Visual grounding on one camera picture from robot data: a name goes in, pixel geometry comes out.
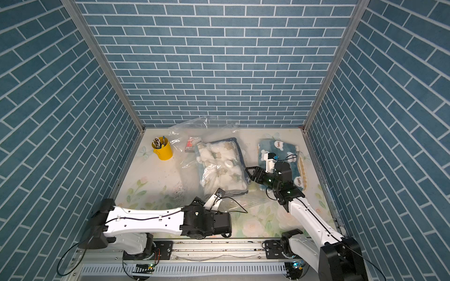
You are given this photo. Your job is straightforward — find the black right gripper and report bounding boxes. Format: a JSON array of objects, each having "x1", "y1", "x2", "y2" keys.
[{"x1": 247, "y1": 166, "x2": 281, "y2": 192}]

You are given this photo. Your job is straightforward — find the blue cloud pattern blanket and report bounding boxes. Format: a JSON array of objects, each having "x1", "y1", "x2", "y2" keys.
[{"x1": 258, "y1": 139, "x2": 303, "y2": 191}]

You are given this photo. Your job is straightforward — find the clear plastic vacuum bag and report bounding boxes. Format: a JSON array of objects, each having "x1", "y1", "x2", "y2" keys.
[{"x1": 168, "y1": 117, "x2": 268, "y2": 211}]

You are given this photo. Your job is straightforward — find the orange checkered sunflower blanket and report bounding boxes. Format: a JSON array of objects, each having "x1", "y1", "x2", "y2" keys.
[{"x1": 296, "y1": 146, "x2": 311, "y2": 191}]

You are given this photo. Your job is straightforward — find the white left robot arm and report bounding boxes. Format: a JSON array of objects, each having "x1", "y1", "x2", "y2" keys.
[{"x1": 79, "y1": 196, "x2": 232, "y2": 256}]

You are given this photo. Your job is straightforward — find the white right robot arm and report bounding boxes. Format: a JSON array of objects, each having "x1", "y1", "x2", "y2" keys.
[{"x1": 246, "y1": 161, "x2": 369, "y2": 281}]

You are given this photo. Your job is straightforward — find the white round bag valve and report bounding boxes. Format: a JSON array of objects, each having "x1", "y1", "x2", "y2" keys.
[{"x1": 225, "y1": 160, "x2": 234, "y2": 168}]

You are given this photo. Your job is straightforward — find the cream fluffy navy-trimmed blanket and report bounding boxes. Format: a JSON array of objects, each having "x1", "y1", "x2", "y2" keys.
[{"x1": 195, "y1": 138, "x2": 250, "y2": 196}]

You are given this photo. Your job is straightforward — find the highlighter marker pack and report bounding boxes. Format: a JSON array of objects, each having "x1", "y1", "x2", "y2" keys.
[{"x1": 185, "y1": 137, "x2": 202, "y2": 153}]

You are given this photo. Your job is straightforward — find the yellow metal pen bucket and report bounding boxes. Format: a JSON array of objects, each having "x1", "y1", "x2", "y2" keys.
[{"x1": 153, "y1": 137, "x2": 173, "y2": 161}]

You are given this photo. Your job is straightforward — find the pens in bucket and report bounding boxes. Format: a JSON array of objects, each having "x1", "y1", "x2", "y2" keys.
[{"x1": 152, "y1": 136, "x2": 169, "y2": 149}]

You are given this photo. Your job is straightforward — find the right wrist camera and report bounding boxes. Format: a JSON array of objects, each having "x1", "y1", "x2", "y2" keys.
[{"x1": 263, "y1": 152, "x2": 278, "y2": 173}]

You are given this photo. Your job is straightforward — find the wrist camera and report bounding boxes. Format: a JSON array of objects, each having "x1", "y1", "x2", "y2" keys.
[
  {"x1": 203, "y1": 189, "x2": 226, "y2": 211},
  {"x1": 263, "y1": 152, "x2": 278, "y2": 173}
]

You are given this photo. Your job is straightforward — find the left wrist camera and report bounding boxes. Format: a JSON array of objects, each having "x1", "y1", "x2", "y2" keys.
[{"x1": 203, "y1": 189, "x2": 226, "y2": 211}]

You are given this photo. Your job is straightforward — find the black right camera cable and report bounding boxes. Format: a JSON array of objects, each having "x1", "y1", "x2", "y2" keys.
[{"x1": 281, "y1": 153, "x2": 387, "y2": 281}]

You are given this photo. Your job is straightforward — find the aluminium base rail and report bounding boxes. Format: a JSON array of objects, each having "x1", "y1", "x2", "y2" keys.
[{"x1": 64, "y1": 238, "x2": 371, "y2": 281}]

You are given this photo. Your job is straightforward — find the right aluminium corner post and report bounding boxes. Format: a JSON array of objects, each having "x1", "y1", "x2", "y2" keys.
[{"x1": 302, "y1": 0, "x2": 371, "y2": 133}]

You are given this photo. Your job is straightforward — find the aluminium corner post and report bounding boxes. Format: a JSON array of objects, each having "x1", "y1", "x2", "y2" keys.
[
  {"x1": 60, "y1": 0, "x2": 145, "y2": 133},
  {"x1": 302, "y1": 0, "x2": 371, "y2": 133}
]

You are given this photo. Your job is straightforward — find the left aluminium corner post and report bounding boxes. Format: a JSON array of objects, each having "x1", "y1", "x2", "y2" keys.
[{"x1": 60, "y1": 0, "x2": 145, "y2": 133}]

